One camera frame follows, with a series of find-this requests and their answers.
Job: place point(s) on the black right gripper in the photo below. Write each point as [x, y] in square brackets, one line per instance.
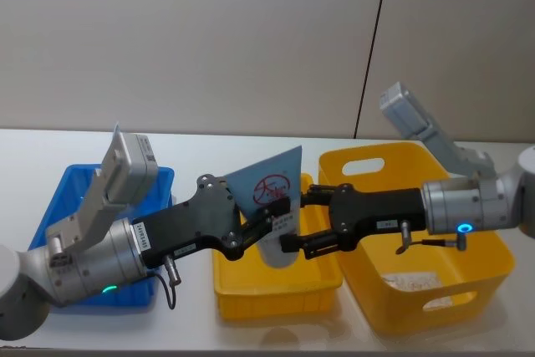
[376, 206]

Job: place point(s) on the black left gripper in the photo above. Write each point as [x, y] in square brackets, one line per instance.
[209, 215]

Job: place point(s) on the white paper label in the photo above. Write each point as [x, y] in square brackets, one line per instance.
[407, 284]

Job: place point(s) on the blue-grey plastic bag red print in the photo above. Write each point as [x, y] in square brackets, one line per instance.
[267, 177]

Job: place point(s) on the shallow yellow plastic bin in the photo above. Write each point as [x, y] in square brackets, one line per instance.
[271, 290]

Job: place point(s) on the blue plastic bin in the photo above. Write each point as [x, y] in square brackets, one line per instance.
[75, 190]

